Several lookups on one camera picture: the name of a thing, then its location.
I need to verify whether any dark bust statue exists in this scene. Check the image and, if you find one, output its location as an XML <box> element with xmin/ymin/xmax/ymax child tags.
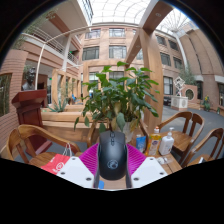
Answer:
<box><xmin>21</xmin><ymin>66</ymin><xmax>37</xmax><ymax>92</ymax></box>

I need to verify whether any long wooden planter box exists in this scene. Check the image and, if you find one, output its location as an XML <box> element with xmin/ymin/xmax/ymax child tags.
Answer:
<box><xmin>40</xmin><ymin>104</ymin><xmax>98</xmax><ymax>144</ymax></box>

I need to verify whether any green potted plant, white pot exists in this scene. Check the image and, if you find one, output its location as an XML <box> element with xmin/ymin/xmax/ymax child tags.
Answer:
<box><xmin>73</xmin><ymin>60</ymin><xmax>161</xmax><ymax>145</ymax></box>

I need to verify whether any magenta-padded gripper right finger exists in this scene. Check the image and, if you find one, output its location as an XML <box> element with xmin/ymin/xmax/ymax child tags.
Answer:
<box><xmin>125</xmin><ymin>143</ymin><xmax>169</xmax><ymax>190</ymax></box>

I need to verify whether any red paper bag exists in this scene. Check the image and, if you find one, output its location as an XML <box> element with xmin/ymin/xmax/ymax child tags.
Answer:
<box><xmin>40</xmin><ymin>143</ymin><xmax>73</xmax><ymax>176</ymax></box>

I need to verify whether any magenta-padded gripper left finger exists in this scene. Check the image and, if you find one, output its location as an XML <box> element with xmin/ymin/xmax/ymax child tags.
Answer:
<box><xmin>56</xmin><ymin>143</ymin><xmax>101</xmax><ymax>190</ymax></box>

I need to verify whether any wooden armchair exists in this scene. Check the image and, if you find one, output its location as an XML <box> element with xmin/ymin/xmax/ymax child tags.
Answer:
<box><xmin>86</xmin><ymin>119</ymin><xmax>102</xmax><ymax>148</ymax></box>
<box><xmin>182</xmin><ymin>127</ymin><xmax>224</xmax><ymax>168</ymax></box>
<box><xmin>6</xmin><ymin>124</ymin><xmax>82</xmax><ymax>168</ymax></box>
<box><xmin>156</xmin><ymin>110</ymin><xmax>206</xmax><ymax>162</ymax></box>

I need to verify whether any white geometric sculpture on plinth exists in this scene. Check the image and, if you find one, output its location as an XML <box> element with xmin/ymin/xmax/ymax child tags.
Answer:
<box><xmin>170</xmin><ymin>76</ymin><xmax>190</xmax><ymax>113</ymax></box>

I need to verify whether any black computer mouse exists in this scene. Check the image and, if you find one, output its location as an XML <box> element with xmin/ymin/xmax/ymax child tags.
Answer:
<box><xmin>97</xmin><ymin>130</ymin><xmax>129</xmax><ymax>182</ymax></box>

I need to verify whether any orange dish soap bottle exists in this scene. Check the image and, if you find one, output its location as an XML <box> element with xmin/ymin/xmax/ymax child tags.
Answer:
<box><xmin>146</xmin><ymin>125</ymin><xmax>163</xmax><ymax>158</ymax></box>

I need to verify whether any spiky green agave plant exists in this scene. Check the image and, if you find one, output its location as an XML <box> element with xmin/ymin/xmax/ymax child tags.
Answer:
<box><xmin>48</xmin><ymin>98</ymin><xmax>70</xmax><ymax>114</ymax></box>

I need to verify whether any clear plastic bag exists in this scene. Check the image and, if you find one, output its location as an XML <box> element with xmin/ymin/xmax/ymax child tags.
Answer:
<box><xmin>156</xmin><ymin>155</ymin><xmax>174</xmax><ymax>166</ymax></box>

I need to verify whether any dark red wooden pedestal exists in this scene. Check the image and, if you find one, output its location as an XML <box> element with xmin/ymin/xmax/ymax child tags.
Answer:
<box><xmin>11</xmin><ymin>88</ymin><xmax>53</xmax><ymax>155</ymax></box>

